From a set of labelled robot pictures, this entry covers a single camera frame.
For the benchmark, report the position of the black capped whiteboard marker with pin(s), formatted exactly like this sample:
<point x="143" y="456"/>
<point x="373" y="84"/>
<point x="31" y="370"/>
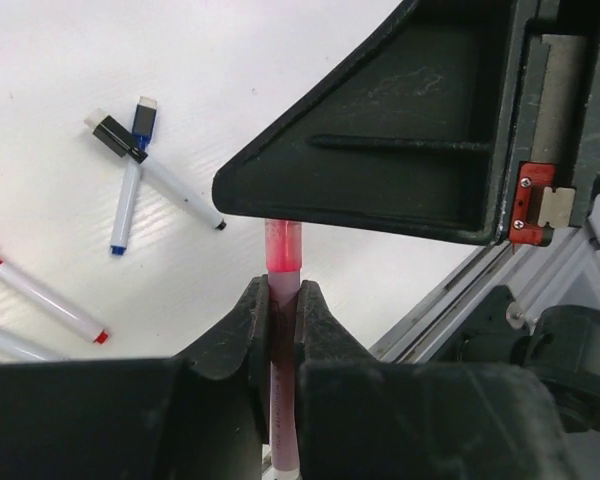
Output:
<point x="123" y="143"/>

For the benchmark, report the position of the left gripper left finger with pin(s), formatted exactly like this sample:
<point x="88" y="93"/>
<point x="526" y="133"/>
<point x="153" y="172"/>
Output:
<point x="203" y="413"/>

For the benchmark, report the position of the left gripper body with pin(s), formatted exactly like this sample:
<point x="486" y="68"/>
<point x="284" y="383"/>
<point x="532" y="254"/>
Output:
<point x="554" y="173"/>

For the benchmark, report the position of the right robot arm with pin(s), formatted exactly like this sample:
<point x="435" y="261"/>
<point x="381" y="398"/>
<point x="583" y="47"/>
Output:
<point x="561" y="348"/>

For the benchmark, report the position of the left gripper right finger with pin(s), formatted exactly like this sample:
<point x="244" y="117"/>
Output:
<point x="409" y="134"/>

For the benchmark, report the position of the aluminium rail frame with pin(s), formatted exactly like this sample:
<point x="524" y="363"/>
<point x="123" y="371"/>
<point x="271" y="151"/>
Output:
<point x="565" y="272"/>

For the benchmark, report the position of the pink highlighter pen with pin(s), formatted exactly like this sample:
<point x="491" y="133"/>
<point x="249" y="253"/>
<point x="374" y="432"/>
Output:
<point x="283" y="251"/>

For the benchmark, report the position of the blue capped whiteboard marker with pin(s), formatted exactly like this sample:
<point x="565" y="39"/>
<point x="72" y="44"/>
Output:
<point x="142" y="130"/>
<point x="26" y="350"/>

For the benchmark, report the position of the red capped whiteboard marker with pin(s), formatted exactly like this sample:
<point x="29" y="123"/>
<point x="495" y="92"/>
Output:
<point x="59" y="308"/>

